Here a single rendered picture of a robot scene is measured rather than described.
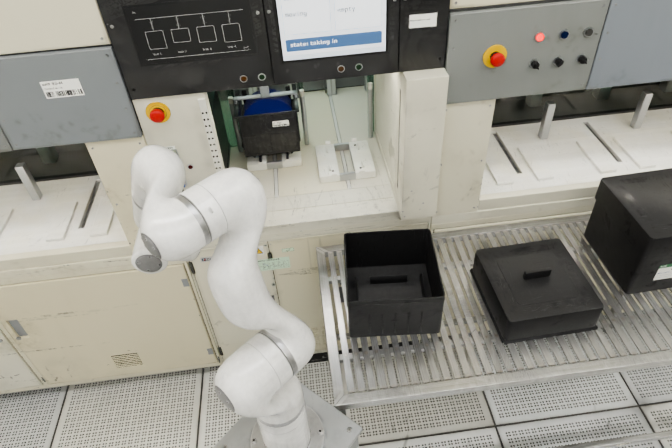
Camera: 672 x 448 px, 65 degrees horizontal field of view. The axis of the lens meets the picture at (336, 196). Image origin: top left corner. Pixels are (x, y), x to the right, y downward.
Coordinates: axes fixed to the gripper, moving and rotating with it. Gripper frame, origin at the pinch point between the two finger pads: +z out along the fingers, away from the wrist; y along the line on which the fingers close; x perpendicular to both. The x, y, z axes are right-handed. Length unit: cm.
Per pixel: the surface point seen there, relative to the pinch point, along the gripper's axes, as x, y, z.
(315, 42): 31, 46, 12
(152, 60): 30.9, 2.8, 12.0
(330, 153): -30, 50, 46
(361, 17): 37, 58, 12
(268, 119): -11, 28, 44
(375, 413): -120, 57, -15
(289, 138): -20, 35, 44
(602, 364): -44, 116, -48
